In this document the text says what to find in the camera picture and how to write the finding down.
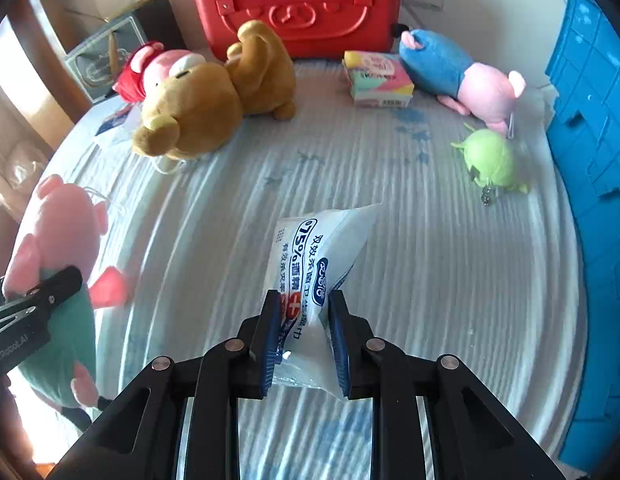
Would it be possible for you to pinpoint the wooden headboard frame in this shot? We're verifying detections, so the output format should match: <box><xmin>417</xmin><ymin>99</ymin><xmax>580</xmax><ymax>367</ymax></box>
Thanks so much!
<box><xmin>0</xmin><ymin>0</ymin><xmax>90</xmax><ymax>274</ymax></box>

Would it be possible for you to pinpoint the red bear suitcase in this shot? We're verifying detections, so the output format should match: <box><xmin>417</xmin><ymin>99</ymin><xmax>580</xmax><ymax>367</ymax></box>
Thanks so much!
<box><xmin>195</xmin><ymin>0</ymin><xmax>401</xmax><ymax>61</ymax></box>

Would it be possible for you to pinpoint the striped bed sheet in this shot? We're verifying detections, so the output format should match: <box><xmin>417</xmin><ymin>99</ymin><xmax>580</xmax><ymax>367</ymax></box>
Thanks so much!
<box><xmin>41</xmin><ymin>61</ymin><xmax>585</xmax><ymax>479</ymax></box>

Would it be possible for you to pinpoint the blue body pig plush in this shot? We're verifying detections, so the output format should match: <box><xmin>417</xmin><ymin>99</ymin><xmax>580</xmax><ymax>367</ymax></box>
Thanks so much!
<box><xmin>399</xmin><ymin>29</ymin><xmax>526</xmax><ymax>136</ymax></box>

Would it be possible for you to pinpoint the brown teddy bear plush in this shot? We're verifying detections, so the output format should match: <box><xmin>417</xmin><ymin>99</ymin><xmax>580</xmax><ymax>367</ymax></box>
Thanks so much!
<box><xmin>132</xmin><ymin>20</ymin><xmax>296</xmax><ymax>160</ymax></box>

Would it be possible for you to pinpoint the colourful tissue box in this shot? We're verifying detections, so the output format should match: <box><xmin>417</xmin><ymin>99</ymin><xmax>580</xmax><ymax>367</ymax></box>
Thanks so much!
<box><xmin>342</xmin><ymin>51</ymin><xmax>414</xmax><ymax>108</ymax></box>

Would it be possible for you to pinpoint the red dress pig plush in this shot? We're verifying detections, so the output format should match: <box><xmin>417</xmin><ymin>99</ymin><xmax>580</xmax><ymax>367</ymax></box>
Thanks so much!
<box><xmin>112</xmin><ymin>41</ymin><xmax>206</xmax><ymax>103</ymax></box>

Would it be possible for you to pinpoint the white alcohol wipes pack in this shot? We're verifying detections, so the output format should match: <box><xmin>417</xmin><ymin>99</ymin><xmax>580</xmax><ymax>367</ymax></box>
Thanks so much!
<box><xmin>263</xmin><ymin>204</ymin><xmax>380</xmax><ymax>396</ymax></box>

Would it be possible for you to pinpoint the black gift box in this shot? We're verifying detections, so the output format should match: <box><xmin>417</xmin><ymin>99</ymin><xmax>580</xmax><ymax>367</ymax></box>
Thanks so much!
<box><xmin>64</xmin><ymin>0</ymin><xmax>185</xmax><ymax>104</ymax></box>

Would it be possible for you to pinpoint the small blue white card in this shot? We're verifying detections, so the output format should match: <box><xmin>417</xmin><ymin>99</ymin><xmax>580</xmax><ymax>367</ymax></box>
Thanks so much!
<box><xmin>93</xmin><ymin>104</ymin><xmax>141</xmax><ymax>148</ymax></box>

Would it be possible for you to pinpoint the green round plush keychain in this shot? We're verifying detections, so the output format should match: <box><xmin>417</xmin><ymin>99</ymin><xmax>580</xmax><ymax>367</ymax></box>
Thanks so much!
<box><xmin>451</xmin><ymin>128</ymin><xmax>529</xmax><ymax>206</ymax></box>

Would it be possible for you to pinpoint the teal body pig plush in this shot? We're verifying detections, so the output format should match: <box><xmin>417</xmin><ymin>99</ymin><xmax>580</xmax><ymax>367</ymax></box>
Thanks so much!
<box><xmin>3</xmin><ymin>174</ymin><xmax>127</xmax><ymax>431</ymax></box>

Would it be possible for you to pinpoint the blue plastic crate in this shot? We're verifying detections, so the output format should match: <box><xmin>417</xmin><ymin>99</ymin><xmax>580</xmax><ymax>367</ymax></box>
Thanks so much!
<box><xmin>546</xmin><ymin>0</ymin><xmax>620</xmax><ymax>474</ymax></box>

